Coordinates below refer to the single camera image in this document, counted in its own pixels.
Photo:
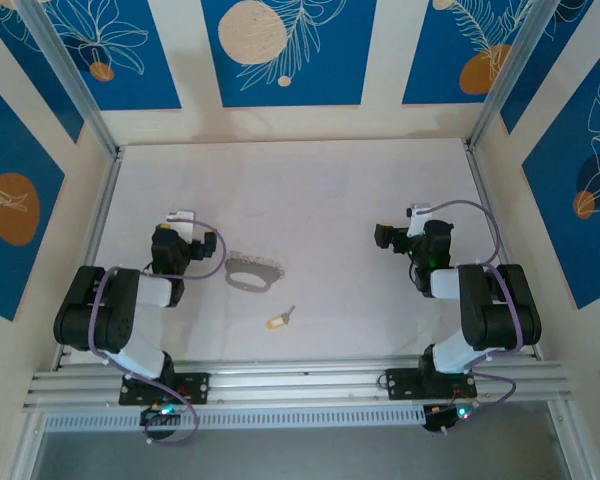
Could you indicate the metal keyring with keys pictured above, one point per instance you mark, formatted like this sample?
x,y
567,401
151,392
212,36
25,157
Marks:
x,y
260,262

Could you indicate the key with yellow tag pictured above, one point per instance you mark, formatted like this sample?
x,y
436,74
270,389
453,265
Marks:
x,y
277,321

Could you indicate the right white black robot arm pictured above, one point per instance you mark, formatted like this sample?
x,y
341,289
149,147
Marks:
x,y
500,320

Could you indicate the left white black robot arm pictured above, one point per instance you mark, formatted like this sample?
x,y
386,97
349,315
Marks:
x,y
105,320

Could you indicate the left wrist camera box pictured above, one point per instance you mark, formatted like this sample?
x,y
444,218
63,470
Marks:
x,y
181,222

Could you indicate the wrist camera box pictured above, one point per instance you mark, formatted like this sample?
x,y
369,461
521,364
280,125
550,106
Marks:
x,y
418,217
181,222

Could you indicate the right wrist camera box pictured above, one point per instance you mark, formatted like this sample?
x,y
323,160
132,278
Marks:
x,y
418,217

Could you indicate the aluminium side rail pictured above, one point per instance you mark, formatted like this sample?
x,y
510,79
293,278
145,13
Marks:
x,y
480,185
102,215

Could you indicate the blue floral wall panel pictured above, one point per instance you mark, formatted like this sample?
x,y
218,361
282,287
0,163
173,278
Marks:
x,y
40,85
555,200
430,50
145,75
30,150
540,85
330,75

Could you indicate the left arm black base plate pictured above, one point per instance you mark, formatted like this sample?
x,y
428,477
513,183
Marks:
x,y
195,387

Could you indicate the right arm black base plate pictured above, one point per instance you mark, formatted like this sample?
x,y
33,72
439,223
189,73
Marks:
x,y
405,382

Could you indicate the aluminium mounting rail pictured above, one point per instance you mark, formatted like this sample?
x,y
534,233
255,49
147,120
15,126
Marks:
x,y
305,382

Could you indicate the aluminium frame post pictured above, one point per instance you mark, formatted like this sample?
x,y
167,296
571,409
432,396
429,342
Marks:
x,y
505,75
75,85

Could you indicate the aluminium frame leg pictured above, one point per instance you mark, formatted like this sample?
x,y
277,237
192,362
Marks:
x,y
570,450
27,450

